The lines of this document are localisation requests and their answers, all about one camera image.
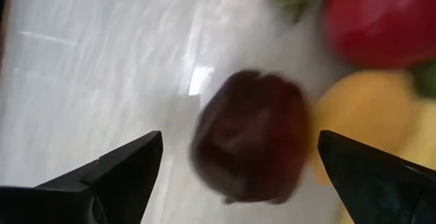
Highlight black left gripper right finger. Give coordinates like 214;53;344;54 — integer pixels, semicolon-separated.
317;129;436;224

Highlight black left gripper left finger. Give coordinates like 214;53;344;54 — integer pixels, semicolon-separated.
0;130;164;224

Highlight yellow lemon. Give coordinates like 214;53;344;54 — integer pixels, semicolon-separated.
398;101;436;170

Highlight orange-yellow mango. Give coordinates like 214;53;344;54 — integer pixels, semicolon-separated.
308;70;418;186

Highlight dark green lime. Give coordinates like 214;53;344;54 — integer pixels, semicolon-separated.
410;60;436;99

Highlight dark red apple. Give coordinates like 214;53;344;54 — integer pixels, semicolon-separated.
189;69;311;205

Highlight red tomato with green stem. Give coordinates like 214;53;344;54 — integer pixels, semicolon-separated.
322;0;436;69

